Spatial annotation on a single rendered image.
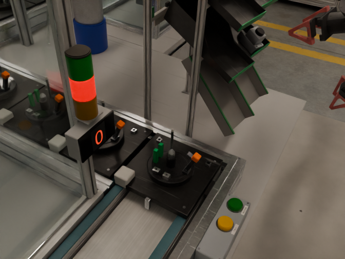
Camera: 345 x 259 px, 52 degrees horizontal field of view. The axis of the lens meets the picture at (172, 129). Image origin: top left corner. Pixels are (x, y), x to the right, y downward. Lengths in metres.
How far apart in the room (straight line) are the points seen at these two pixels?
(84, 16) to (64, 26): 1.05
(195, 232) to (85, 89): 0.47
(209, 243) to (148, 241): 0.16
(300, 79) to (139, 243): 2.76
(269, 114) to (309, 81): 2.02
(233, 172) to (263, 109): 0.50
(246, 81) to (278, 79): 2.09
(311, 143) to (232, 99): 0.38
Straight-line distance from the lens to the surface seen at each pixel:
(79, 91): 0.73
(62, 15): 0.69
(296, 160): 1.34
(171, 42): 1.93
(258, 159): 1.30
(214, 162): 1.10
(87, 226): 0.98
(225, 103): 1.19
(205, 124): 1.39
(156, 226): 1.00
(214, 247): 0.93
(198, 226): 0.97
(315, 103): 3.24
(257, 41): 1.18
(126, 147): 1.13
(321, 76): 3.63
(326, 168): 1.36
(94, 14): 1.75
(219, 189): 1.05
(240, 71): 1.10
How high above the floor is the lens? 1.76
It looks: 41 degrees down
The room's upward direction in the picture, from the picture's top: 4 degrees clockwise
